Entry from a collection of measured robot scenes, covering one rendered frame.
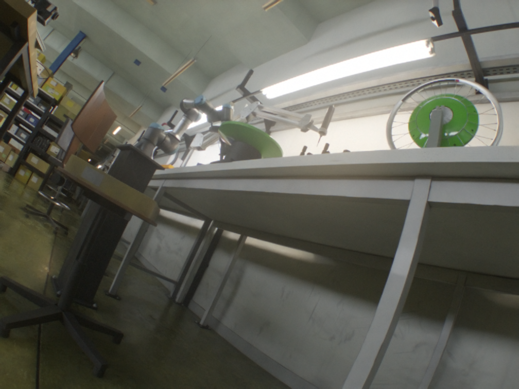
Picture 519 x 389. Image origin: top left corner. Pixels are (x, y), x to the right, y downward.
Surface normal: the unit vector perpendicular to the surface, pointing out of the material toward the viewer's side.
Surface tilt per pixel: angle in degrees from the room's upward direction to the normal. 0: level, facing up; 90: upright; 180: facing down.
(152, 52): 90
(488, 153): 90
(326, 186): 90
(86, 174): 90
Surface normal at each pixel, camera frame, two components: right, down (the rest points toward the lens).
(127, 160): 0.72, 0.12
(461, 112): -0.50, -0.47
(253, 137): -0.30, 0.73
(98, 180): 0.29, -0.15
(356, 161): -0.68, -0.48
